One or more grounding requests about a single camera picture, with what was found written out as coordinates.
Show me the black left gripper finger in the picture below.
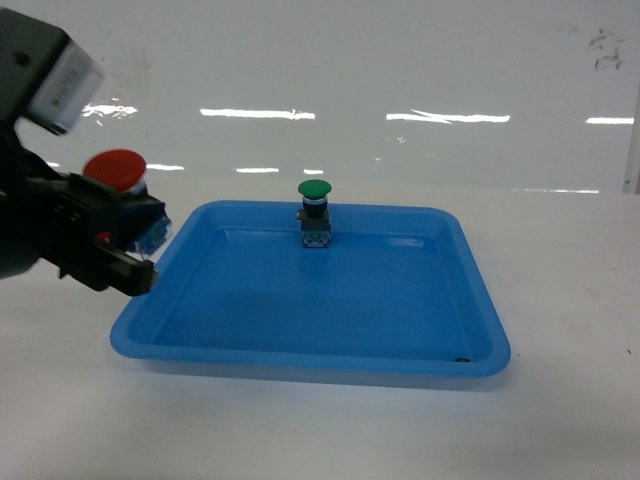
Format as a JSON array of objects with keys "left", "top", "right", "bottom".
[
  {"left": 54, "top": 174, "right": 165, "bottom": 250},
  {"left": 57, "top": 245, "right": 158, "bottom": 297}
]

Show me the white glossy backboard panel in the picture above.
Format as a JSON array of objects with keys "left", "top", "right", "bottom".
[{"left": 10, "top": 1, "right": 639, "bottom": 194}]

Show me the green mushroom push button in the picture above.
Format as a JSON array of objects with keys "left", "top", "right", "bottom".
[{"left": 297, "top": 179, "right": 332, "bottom": 248}]

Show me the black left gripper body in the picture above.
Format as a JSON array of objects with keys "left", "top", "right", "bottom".
[{"left": 1, "top": 122, "right": 62, "bottom": 279}]

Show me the blue plastic tray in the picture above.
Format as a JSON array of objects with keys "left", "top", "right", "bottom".
[{"left": 110, "top": 201, "right": 511, "bottom": 378}]

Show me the red mushroom push button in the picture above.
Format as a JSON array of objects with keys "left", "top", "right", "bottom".
[{"left": 82, "top": 148, "right": 174, "bottom": 261}]

